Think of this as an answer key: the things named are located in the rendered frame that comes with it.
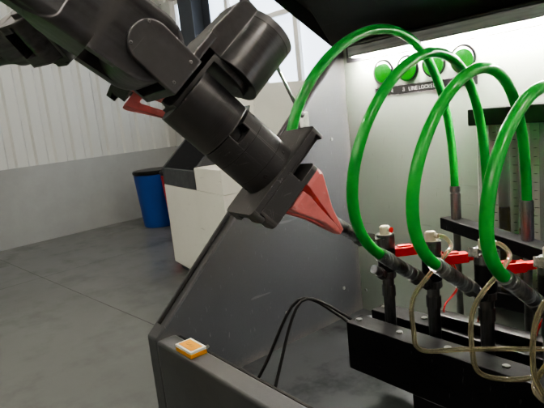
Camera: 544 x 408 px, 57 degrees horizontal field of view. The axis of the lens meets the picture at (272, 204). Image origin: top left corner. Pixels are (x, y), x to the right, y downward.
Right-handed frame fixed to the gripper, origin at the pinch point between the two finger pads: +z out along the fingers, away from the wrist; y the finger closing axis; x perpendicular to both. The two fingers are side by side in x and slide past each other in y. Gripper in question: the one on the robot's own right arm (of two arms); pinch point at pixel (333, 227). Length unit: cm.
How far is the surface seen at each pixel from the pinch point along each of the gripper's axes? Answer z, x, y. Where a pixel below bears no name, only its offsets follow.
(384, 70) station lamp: 14, 42, 45
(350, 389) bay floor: 37.3, 29.3, -11.5
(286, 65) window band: 109, 510, 267
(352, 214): 5.1, 6.9, 4.9
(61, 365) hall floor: 53, 274, -92
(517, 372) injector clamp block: 31.3, -1.8, 1.1
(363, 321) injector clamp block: 26.3, 22.0, -1.9
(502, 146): 6.1, -8.2, 15.0
